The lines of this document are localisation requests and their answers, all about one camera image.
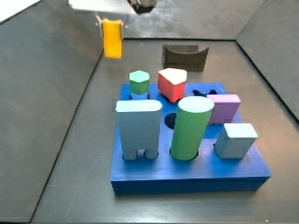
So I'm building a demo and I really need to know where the black curved holder stand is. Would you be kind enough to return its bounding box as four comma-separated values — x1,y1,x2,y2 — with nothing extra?
163,45,209,72

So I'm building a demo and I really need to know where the tall green cylinder block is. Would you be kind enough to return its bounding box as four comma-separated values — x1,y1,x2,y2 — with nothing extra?
171,96,215,161

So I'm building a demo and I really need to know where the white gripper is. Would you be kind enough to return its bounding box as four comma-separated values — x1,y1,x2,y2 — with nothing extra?
68,0,135,14

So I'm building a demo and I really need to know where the tall light blue block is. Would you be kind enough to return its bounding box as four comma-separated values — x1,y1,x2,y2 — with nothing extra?
116,100,163,160

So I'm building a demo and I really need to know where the purple square block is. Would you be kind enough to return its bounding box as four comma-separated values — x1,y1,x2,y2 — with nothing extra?
207,94,240,124

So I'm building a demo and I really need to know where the yellow arch block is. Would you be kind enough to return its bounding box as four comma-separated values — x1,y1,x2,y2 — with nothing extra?
102,18,123,59

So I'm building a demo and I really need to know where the blue shape sorter board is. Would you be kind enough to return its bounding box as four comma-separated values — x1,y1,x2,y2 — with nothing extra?
109,81,273,196

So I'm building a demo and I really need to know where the red pentagon block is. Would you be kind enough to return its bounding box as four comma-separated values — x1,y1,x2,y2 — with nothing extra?
157,68,187,103

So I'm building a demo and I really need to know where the light blue rectangular block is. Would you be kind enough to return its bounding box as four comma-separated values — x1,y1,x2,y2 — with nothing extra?
213,123,257,159

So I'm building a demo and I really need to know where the green hexagon block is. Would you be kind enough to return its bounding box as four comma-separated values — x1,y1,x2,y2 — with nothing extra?
128,70,149,95

